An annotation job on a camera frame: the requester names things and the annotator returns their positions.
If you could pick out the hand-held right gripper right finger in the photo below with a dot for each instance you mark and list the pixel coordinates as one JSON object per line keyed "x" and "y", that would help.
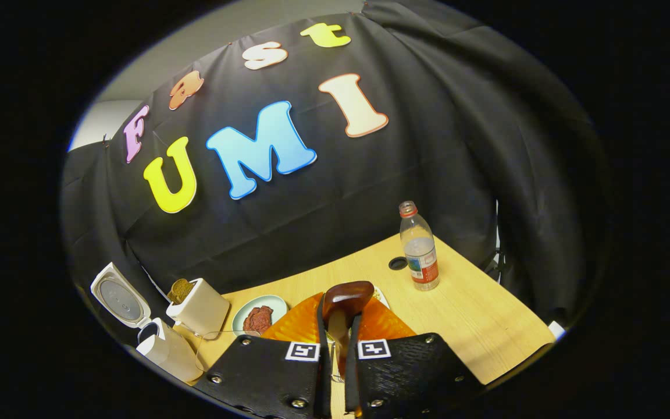
{"x": 351, "y": 384}

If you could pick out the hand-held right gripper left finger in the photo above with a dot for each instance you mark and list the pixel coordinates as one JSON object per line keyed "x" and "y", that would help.
{"x": 323, "y": 378}

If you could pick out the brown wooden spoon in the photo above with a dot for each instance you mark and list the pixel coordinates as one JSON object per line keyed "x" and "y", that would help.
{"x": 346, "y": 297}

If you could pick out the white rice cooker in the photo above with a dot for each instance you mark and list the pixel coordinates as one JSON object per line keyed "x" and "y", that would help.
{"x": 166, "y": 349}

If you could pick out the red meat slice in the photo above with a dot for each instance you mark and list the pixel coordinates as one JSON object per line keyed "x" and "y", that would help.
{"x": 250, "y": 323}
{"x": 265, "y": 315}

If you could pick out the white divided bean dish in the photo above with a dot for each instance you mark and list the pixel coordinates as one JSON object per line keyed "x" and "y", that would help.
{"x": 380, "y": 297}

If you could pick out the pale green plate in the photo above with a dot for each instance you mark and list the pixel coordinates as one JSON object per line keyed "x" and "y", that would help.
{"x": 245, "y": 307}

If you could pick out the white toaster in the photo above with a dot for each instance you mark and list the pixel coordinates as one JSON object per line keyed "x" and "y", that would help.
{"x": 204, "y": 311}

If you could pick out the clear plastic water bottle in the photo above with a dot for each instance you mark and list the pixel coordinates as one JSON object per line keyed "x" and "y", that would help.
{"x": 420, "y": 256}

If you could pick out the brown bread slice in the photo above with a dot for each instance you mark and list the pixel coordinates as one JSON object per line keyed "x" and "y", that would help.
{"x": 186, "y": 286}
{"x": 177, "y": 294}

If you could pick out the black backdrop cloth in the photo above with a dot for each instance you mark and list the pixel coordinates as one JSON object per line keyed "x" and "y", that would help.
{"x": 428, "y": 145}

